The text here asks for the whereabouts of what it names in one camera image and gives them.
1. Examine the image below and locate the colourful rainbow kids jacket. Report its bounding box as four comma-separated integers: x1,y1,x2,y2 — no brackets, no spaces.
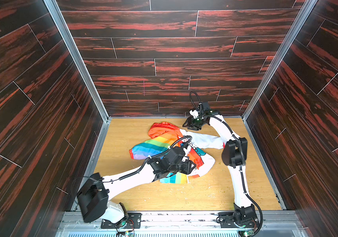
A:
129,122,224,183

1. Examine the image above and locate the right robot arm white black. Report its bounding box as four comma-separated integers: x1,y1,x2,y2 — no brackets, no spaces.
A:
183,102,263,237

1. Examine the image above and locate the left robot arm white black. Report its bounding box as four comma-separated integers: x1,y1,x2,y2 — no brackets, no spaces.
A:
77,147,196,226

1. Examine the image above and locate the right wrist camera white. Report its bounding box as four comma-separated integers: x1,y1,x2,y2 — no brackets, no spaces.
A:
189,110,199,119

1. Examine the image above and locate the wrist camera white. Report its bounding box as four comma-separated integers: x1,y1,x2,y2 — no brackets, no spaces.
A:
189,110,199,119
181,142,191,153

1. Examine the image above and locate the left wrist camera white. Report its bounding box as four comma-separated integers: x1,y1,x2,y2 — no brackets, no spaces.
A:
181,142,191,153

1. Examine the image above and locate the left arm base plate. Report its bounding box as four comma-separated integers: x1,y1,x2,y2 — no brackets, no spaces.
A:
101,212,142,229

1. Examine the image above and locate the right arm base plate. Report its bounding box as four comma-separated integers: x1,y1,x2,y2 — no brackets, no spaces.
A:
216,211,260,229

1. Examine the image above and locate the aluminium front rail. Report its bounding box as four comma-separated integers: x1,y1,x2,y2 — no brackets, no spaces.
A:
56,210,308,237

